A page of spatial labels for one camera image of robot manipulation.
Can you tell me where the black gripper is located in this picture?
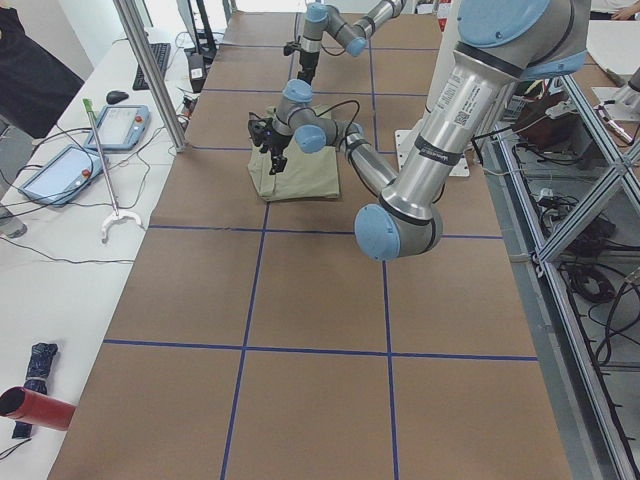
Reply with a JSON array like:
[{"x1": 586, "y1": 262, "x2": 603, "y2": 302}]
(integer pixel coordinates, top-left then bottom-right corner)
[
  {"x1": 297, "y1": 50, "x2": 319, "y2": 85},
  {"x1": 260, "y1": 130, "x2": 289, "y2": 175}
]

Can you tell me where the olive green long-sleeve shirt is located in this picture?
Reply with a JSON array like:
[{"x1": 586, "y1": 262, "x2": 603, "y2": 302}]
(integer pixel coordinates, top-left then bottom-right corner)
[{"x1": 247, "y1": 106, "x2": 340, "y2": 202}]

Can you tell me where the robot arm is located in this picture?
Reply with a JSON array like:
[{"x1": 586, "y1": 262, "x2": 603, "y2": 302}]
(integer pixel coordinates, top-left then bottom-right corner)
[
  {"x1": 283, "y1": 0, "x2": 406, "y2": 85},
  {"x1": 248, "y1": 1, "x2": 591, "y2": 261}
]

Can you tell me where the black keyboard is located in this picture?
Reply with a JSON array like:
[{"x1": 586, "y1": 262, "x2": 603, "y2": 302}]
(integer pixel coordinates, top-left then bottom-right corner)
[{"x1": 132, "y1": 42, "x2": 172, "y2": 91}]

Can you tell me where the far teach pendant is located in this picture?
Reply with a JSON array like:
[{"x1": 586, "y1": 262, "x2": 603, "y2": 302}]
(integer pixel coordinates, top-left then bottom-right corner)
[{"x1": 92, "y1": 105, "x2": 150, "y2": 153}]

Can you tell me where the teach pendant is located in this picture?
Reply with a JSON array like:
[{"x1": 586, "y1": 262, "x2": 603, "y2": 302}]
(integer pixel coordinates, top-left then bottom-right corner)
[
  {"x1": 92, "y1": 105, "x2": 150, "y2": 153},
  {"x1": 18, "y1": 145, "x2": 102, "y2": 207}
]

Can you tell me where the black computer mouse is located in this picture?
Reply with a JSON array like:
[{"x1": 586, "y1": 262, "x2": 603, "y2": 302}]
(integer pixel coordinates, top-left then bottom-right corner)
[{"x1": 106, "y1": 90, "x2": 129, "y2": 105}]

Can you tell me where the white grabber stick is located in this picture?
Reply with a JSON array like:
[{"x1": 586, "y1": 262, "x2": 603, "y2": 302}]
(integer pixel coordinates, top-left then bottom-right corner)
[{"x1": 82, "y1": 98, "x2": 144, "y2": 244}]

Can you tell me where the near teach pendant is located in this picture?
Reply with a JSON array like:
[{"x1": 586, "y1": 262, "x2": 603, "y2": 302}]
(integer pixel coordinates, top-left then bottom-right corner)
[{"x1": 18, "y1": 145, "x2": 102, "y2": 207}]

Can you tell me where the person in black shirt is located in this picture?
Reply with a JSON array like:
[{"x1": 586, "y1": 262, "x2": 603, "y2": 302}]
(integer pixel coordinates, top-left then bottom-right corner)
[{"x1": 0, "y1": 4, "x2": 85, "y2": 239}]

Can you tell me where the dark blue folded umbrella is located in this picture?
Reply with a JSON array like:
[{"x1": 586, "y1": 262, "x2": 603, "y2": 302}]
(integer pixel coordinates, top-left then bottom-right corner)
[{"x1": 12, "y1": 342, "x2": 58, "y2": 440}]

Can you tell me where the red cylinder tube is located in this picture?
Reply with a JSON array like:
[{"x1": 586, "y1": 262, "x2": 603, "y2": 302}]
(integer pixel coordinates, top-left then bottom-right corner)
[{"x1": 1, "y1": 387, "x2": 76, "y2": 431}]

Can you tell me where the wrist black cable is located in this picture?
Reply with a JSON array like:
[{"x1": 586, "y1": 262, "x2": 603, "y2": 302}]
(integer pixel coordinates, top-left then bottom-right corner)
[{"x1": 314, "y1": 98, "x2": 362, "y2": 124}]

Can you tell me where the aluminium frame post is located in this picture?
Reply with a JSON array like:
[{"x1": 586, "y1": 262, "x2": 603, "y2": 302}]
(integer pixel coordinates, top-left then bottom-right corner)
[{"x1": 113, "y1": 0, "x2": 186, "y2": 153}]

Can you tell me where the aluminium frame rack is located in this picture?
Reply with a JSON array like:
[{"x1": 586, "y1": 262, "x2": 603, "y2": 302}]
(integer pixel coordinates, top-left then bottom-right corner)
[{"x1": 475, "y1": 63, "x2": 639, "y2": 479}]

